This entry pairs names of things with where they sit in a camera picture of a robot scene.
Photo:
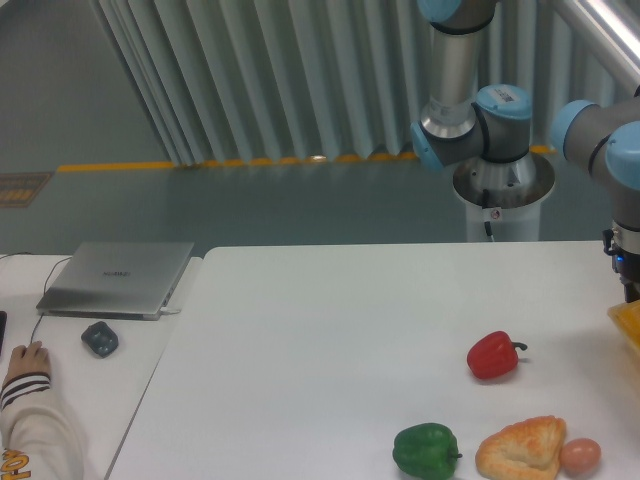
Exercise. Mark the grey folding screen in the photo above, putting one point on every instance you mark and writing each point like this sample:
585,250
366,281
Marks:
251,81

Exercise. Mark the toy croissant bread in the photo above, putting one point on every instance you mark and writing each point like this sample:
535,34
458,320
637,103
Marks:
529,449

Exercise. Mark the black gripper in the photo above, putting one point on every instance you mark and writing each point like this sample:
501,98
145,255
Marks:
622,246

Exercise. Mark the brown toy egg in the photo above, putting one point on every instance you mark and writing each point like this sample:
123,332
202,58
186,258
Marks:
580,456

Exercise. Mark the red bell pepper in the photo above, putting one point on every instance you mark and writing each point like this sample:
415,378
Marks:
494,356

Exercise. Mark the person's hand on mouse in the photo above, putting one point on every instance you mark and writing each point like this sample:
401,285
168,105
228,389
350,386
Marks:
28,360

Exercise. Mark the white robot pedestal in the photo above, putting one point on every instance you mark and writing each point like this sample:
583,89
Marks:
503,201

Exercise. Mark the green bell pepper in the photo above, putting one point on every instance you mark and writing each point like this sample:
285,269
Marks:
426,451

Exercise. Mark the dark grey plastic clip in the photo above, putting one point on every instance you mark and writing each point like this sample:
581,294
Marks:
101,339

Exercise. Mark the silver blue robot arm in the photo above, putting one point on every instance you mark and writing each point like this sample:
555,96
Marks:
485,133

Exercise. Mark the black keyboard edge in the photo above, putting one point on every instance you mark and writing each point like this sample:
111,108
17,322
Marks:
3,324

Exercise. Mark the yellow plastic tray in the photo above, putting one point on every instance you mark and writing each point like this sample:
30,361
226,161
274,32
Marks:
625,317

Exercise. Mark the cream striped sleeve forearm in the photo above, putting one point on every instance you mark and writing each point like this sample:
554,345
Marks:
38,440

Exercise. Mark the silver closed laptop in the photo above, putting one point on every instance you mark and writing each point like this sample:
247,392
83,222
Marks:
117,280

